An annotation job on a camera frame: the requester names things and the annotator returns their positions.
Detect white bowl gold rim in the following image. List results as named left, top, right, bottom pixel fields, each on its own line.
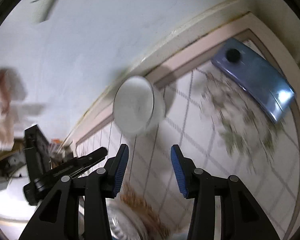
left=113, top=76, right=166, bottom=136

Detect patterned table mat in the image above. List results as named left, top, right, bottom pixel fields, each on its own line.
left=75, top=14, right=300, bottom=239

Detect blue smartphone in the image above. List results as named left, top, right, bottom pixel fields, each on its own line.
left=211, top=38, right=295, bottom=123

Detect plastic bag red contents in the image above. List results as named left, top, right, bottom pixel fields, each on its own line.
left=0, top=68, right=45, bottom=151

